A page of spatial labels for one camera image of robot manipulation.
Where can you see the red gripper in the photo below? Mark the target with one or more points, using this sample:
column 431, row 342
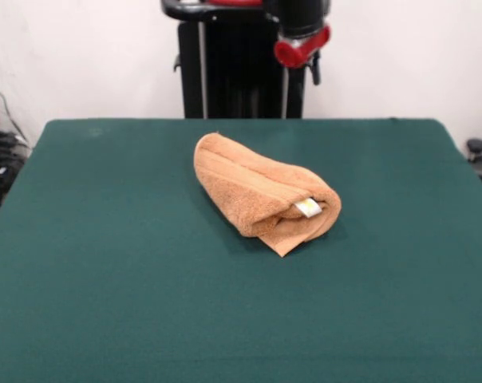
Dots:
column 299, row 52

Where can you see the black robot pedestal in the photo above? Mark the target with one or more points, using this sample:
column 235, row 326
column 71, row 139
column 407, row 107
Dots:
column 233, row 72

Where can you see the orange terry towel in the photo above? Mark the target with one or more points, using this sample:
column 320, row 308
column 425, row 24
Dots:
column 241, row 179

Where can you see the dark green table cloth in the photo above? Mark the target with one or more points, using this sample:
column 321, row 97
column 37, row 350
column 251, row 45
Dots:
column 105, row 287

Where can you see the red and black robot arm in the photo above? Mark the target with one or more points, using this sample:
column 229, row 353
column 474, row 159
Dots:
column 305, row 16

